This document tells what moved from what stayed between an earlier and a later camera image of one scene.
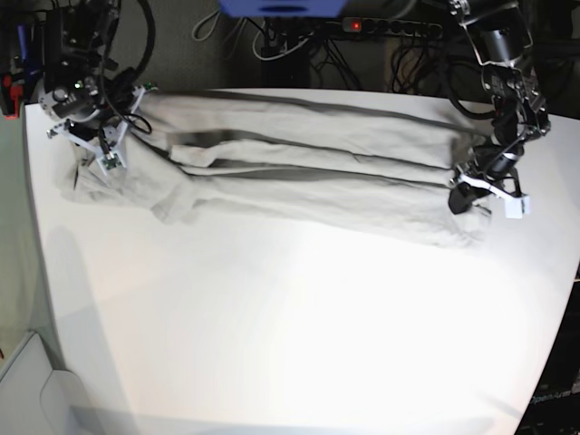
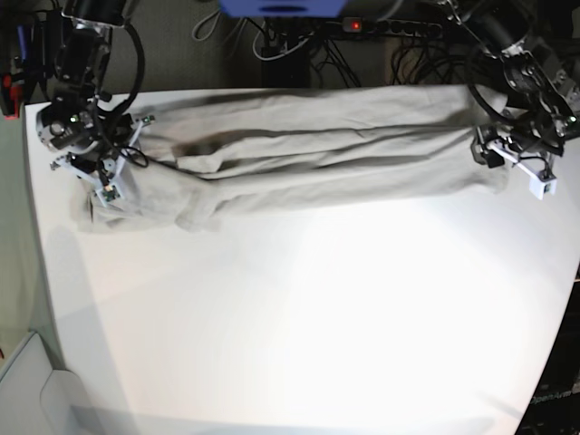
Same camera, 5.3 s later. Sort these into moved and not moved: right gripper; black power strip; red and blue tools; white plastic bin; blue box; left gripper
Moved: right gripper; left gripper
Not moved: white plastic bin; blue box; black power strip; red and blue tools
